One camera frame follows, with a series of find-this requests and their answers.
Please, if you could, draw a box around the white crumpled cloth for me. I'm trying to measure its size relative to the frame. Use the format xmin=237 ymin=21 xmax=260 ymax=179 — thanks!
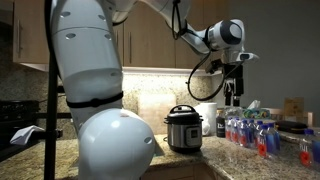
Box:
xmin=9 ymin=125 xmax=45 ymax=146

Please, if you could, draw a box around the clear plastic bag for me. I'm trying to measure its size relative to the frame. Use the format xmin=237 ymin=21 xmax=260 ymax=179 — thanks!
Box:
xmin=223 ymin=104 xmax=245 ymax=120

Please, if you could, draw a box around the Fiji water bottle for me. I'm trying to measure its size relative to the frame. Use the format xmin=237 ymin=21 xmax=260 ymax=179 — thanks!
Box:
xmin=225 ymin=116 xmax=234 ymax=141
xmin=311 ymin=131 xmax=320 ymax=171
xmin=257 ymin=124 xmax=269 ymax=158
xmin=231 ymin=117 xmax=242 ymax=145
xmin=239 ymin=119 xmax=250 ymax=148
xmin=266 ymin=122 xmax=281 ymax=157
xmin=298 ymin=128 xmax=316 ymax=167

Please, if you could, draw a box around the black camera stand pole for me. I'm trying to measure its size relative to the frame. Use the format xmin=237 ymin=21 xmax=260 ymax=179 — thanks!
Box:
xmin=33 ymin=0 xmax=66 ymax=180

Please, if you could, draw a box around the brown cardboard box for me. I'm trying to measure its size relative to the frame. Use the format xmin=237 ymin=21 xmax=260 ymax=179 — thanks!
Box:
xmin=283 ymin=97 xmax=305 ymax=123

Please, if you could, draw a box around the colourful tissue box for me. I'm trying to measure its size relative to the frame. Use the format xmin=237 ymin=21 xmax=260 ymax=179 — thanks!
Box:
xmin=242 ymin=99 xmax=272 ymax=120

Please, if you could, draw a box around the dark jar with label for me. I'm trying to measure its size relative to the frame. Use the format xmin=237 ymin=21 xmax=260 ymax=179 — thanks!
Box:
xmin=215 ymin=109 xmax=227 ymax=138

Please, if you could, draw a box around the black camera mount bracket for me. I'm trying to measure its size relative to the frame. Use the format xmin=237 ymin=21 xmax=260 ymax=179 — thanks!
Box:
xmin=205 ymin=59 xmax=225 ymax=74

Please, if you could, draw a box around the steel pressure cooker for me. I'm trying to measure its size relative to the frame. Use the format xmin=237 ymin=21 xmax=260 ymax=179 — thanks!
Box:
xmin=164 ymin=117 xmax=204 ymax=154

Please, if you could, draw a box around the wooden base cabinet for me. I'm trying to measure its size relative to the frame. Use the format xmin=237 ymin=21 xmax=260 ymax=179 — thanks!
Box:
xmin=141 ymin=162 xmax=228 ymax=180

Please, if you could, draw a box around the black pressure cooker lid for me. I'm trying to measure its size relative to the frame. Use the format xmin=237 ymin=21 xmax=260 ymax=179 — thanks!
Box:
xmin=164 ymin=104 xmax=204 ymax=125

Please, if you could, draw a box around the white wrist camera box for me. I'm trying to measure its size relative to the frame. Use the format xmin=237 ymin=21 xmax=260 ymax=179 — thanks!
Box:
xmin=238 ymin=52 xmax=260 ymax=63

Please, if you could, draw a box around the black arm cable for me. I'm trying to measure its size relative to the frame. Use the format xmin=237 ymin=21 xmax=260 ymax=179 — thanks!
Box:
xmin=170 ymin=0 xmax=241 ymax=102

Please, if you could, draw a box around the wooden wall cabinet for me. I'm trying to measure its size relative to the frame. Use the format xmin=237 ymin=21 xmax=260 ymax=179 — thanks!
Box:
xmin=12 ymin=0 xmax=231 ymax=77

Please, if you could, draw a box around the beige cutting board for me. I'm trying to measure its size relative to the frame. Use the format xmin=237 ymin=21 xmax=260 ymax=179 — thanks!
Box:
xmin=137 ymin=92 xmax=178 ymax=135

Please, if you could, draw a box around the black pouch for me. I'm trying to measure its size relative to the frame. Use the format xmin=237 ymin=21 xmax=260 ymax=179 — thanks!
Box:
xmin=275 ymin=120 xmax=308 ymax=135

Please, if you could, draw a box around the black stove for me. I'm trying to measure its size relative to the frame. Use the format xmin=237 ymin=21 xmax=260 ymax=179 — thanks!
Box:
xmin=0 ymin=99 xmax=41 ymax=163

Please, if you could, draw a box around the white paper towel roll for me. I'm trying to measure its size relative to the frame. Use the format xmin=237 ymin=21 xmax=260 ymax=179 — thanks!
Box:
xmin=194 ymin=102 xmax=218 ymax=137

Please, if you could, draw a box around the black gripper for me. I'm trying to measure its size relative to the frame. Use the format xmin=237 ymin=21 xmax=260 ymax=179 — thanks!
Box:
xmin=222 ymin=63 xmax=245 ymax=108

